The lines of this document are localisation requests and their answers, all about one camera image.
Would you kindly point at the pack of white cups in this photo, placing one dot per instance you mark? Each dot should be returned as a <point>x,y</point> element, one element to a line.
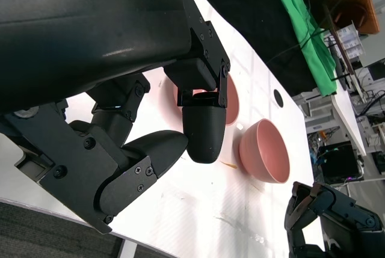
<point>349,41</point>

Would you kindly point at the black table grommet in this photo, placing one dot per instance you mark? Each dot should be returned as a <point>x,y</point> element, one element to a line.
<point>278,98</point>

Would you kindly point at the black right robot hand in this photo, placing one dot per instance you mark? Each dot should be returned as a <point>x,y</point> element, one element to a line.
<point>337,225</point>

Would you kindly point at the pink plastic bowl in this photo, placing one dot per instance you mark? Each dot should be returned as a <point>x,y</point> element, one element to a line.
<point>270,149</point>
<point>231,101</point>

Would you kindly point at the green cloth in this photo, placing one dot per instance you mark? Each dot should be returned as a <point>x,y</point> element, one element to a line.
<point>300,23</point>

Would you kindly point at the wooden shelf with black legs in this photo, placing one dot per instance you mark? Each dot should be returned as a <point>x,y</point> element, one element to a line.
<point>337,37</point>

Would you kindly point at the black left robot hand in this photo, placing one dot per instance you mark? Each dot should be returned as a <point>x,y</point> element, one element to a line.
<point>90,44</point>

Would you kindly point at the white desk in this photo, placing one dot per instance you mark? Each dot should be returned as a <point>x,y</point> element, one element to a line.
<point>346,113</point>

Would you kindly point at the black cloth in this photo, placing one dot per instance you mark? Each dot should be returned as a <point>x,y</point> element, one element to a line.
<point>255,14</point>

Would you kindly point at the black computer case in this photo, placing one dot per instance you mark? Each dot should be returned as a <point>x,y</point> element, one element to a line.
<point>340,161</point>

